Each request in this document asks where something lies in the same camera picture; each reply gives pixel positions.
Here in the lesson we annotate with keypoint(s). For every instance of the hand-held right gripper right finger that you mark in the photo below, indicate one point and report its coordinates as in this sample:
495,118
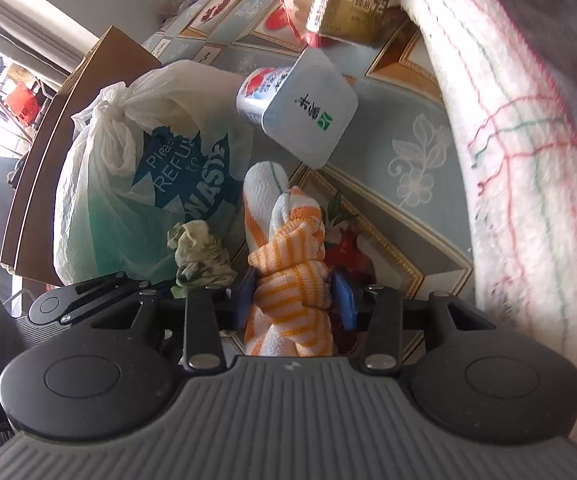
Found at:
343,302

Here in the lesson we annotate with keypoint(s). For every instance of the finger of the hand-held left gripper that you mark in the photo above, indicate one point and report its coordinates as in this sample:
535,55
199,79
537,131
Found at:
83,294

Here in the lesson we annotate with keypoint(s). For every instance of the white printed plastic bag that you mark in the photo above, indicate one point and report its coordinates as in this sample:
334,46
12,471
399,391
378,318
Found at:
118,185

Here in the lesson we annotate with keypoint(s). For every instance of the crumpled green cloth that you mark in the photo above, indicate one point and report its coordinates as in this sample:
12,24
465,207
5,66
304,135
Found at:
198,255

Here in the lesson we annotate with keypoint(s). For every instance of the orange striped white towel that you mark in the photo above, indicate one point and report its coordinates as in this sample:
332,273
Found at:
288,270

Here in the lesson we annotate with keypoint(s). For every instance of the red hanging bag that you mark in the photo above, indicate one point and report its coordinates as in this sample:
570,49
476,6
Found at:
21,102

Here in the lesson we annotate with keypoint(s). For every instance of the red wet wipes pack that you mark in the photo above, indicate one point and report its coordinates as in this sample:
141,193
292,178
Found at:
293,15

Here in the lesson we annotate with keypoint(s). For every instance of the white square plastic tub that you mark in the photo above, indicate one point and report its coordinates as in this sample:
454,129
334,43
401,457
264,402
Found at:
308,110

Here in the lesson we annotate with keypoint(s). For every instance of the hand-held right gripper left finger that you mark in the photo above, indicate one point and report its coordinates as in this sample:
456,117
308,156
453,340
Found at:
246,302

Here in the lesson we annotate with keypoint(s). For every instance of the gold carton box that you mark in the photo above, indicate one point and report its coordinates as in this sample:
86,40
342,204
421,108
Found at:
353,0

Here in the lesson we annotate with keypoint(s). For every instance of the grey quilt with plaid lining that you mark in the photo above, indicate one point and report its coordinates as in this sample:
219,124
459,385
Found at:
518,160

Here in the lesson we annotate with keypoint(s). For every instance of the brown cardboard box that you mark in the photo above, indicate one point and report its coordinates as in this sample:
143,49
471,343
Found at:
43,160

